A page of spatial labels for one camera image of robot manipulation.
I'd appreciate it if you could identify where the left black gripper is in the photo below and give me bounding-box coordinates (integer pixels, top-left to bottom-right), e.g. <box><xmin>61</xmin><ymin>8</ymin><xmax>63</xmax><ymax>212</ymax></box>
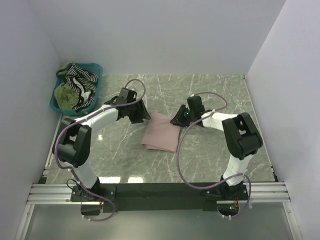
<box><xmin>126</xmin><ymin>98</ymin><xmax>151</xmax><ymax>124</ymax></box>

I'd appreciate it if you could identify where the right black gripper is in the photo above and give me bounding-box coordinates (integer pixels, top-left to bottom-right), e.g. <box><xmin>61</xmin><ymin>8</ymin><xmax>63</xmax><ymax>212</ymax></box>
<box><xmin>170</xmin><ymin>104</ymin><xmax>195</xmax><ymax>128</ymax></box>

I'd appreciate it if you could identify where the pink tank top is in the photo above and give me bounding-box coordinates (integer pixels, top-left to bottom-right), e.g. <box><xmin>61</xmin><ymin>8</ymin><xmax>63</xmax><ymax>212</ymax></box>
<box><xmin>141</xmin><ymin>112</ymin><xmax>181</xmax><ymax>153</ymax></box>

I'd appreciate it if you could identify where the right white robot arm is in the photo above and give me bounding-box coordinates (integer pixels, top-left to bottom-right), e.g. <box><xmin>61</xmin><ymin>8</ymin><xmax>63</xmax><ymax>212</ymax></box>
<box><xmin>170</xmin><ymin>95</ymin><xmax>263</xmax><ymax>200</ymax></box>

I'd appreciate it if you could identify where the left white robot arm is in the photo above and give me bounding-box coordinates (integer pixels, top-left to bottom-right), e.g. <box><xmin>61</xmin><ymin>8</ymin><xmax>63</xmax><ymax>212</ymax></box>
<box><xmin>52</xmin><ymin>87</ymin><xmax>151</xmax><ymax>201</ymax></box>

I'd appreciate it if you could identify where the black white striped tank top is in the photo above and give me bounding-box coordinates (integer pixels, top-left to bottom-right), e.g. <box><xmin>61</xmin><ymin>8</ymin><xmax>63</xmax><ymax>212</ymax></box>
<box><xmin>65</xmin><ymin>63</ymin><xmax>99</xmax><ymax>112</ymax></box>

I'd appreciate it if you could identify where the green tank top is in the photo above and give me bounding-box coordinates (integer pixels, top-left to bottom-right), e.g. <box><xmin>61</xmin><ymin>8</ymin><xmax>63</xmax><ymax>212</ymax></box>
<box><xmin>53</xmin><ymin>62</ymin><xmax>79</xmax><ymax>110</ymax></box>

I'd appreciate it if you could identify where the teal plastic basket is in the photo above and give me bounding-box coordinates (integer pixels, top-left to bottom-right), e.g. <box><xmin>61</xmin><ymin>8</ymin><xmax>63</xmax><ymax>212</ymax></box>
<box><xmin>50</xmin><ymin>62</ymin><xmax>103</xmax><ymax>116</ymax></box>

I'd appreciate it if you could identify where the black base beam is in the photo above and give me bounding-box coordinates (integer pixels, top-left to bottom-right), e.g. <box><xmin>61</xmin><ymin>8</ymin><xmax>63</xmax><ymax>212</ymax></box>
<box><xmin>70</xmin><ymin>183</ymin><xmax>249</xmax><ymax>216</ymax></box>

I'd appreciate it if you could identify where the aluminium rail frame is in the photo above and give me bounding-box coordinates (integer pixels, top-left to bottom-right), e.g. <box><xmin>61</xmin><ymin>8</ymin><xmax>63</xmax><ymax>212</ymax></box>
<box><xmin>16</xmin><ymin>120</ymin><xmax>301</xmax><ymax>240</ymax></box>

